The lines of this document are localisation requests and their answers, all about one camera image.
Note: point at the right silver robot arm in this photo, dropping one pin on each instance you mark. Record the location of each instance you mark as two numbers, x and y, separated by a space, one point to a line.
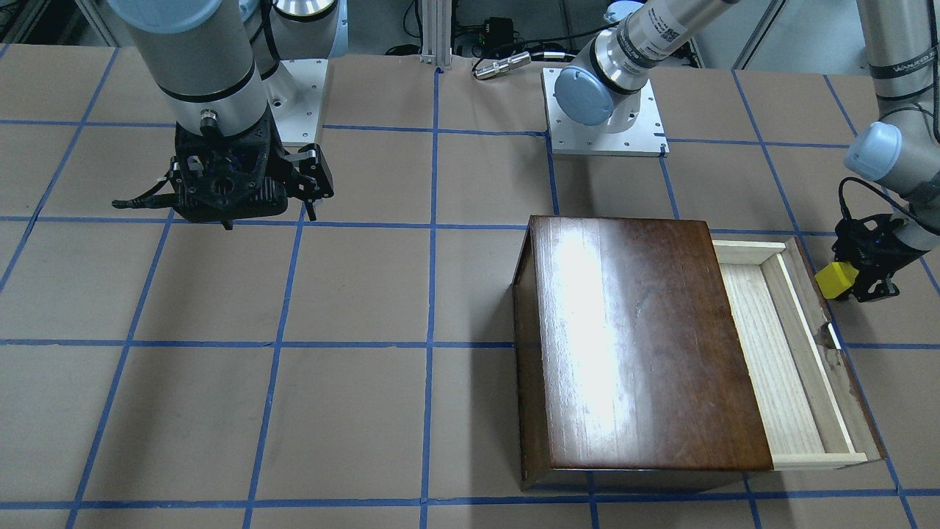
246 83

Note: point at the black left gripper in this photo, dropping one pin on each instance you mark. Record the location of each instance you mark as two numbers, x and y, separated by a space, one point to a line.
897 248

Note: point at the aluminium frame post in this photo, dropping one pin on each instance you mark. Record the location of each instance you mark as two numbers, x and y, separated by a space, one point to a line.
436 30

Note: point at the yellow block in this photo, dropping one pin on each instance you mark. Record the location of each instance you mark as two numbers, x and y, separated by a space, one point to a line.
836 279

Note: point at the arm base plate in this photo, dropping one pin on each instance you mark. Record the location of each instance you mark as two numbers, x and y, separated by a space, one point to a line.
627 125
296 93

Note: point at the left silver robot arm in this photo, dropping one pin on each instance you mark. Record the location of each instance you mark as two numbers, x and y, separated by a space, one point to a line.
896 157

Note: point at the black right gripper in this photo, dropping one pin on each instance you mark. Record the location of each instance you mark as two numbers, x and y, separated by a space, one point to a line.
317 173

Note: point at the dark wooden drawer box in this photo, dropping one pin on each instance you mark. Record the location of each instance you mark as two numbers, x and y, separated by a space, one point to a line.
652 356

